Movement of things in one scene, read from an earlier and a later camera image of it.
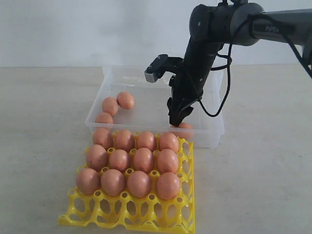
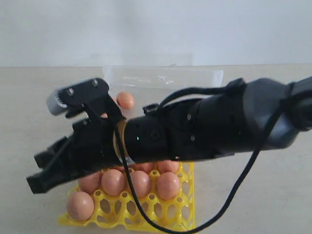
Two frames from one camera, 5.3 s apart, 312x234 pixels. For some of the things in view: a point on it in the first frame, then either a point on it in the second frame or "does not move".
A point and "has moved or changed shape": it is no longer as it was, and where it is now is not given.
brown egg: [167, 161] does not move
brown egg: [87, 181] does not move
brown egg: [112, 182] does not move
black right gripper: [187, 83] -> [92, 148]
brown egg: [110, 105] has moved or changed shape
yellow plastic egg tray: [149, 213] does not move
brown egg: [125, 100] does not move
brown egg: [168, 185] does not move
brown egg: [184, 130] has moved or changed shape
